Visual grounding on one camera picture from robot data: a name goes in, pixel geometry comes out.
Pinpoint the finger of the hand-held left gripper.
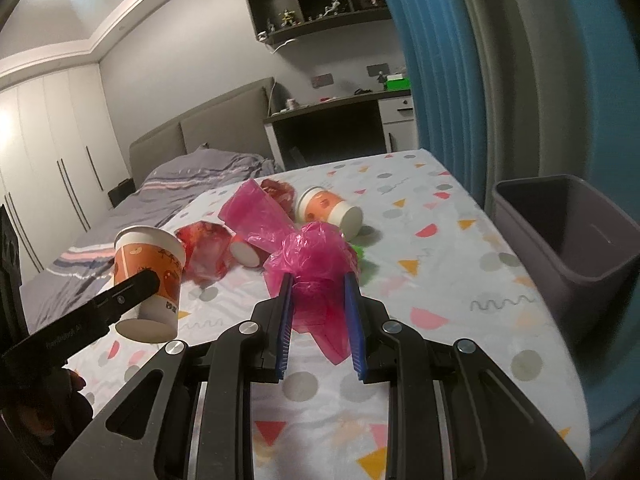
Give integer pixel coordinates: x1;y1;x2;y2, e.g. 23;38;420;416
0;269;162;368

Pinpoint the black bedside table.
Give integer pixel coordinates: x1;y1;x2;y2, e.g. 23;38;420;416
107;178;135;208

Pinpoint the beige upholstered headboard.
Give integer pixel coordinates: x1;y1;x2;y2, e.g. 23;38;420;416
129;77;276;193

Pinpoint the row of figurines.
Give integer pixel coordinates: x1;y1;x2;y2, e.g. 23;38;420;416
257;0;386;41

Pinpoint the grey plastic bin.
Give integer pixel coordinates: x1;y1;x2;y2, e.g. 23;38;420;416
491;174;640;333

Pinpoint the person's left hand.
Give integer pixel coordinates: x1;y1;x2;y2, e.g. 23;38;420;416
57;367;96;426

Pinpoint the grey striped duvet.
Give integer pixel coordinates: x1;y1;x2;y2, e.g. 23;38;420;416
20;146;286;333

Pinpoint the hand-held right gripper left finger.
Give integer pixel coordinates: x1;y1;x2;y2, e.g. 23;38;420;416
52;274;296;480

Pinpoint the dark desk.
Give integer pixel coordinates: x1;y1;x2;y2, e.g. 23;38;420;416
262;94;418;171

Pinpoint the white wardrobe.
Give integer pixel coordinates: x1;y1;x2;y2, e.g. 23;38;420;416
0;62;126;281

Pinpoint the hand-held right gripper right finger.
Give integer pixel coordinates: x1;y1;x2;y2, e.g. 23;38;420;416
342;272;586;480

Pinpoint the orange white paper cup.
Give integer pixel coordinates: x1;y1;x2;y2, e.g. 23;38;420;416
114;226;187;343
295;186;363;241

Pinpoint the dark red plastic bag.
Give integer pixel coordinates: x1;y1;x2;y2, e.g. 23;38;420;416
259;177;297;213

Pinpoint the white drawer cabinet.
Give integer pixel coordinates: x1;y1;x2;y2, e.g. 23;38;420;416
378;95;418;153

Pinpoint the blue grey curtain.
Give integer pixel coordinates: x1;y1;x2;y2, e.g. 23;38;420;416
367;0;640;461

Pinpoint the red paper cup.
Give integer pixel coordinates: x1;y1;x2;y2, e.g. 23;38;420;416
227;235;262;268

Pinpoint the green plastic packaging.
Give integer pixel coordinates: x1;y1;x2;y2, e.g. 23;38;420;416
347;242;368;276

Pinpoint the pink plastic bag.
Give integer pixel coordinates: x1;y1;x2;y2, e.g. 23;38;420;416
263;221;362;365
218;180;301;261

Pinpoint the red printed plastic bag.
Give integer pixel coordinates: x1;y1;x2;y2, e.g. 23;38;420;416
174;220;236;283

